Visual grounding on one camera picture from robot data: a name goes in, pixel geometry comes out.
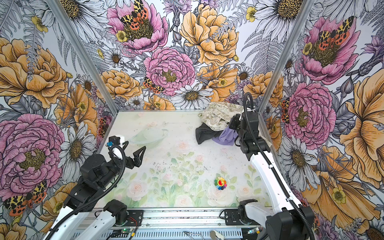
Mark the cream printed cloth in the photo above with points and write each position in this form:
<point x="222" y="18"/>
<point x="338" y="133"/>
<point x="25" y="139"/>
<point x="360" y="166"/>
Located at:
<point x="218" y="115"/>

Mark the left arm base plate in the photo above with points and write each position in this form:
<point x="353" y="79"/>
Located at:
<point x="134" y="219"/>

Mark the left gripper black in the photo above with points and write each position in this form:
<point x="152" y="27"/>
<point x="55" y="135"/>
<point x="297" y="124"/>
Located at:
<point x="138" y="158"/>

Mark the aluminium mounting rail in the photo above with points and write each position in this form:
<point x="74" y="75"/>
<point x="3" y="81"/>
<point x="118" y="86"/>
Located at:
<point x="182" y="224"/>

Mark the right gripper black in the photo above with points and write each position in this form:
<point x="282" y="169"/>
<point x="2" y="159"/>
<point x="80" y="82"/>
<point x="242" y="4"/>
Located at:
<point x="235" y="118"/>

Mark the purple cloth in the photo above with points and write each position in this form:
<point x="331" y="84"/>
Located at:
<point x="227" y="137"/>

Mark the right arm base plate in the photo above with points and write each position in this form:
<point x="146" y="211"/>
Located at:
<point x="232" y="218"/>

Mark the dark grey cloth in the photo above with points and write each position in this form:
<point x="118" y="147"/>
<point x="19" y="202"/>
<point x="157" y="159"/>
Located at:
<point x="204" y="133"/>

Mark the colourful flower toy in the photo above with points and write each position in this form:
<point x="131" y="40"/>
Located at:
<point x="220" y="183"/>

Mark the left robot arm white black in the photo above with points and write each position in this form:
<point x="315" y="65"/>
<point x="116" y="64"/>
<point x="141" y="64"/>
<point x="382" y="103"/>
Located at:
<point x="98" y="178"/>

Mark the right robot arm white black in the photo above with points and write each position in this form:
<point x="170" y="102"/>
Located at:
<point x="286" y="218"/>

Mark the green circuit board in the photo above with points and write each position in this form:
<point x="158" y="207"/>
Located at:
<point x="123" y="233"/>

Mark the clear glass bowl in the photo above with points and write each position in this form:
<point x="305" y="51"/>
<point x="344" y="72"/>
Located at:
<point x="149" y="137"/>

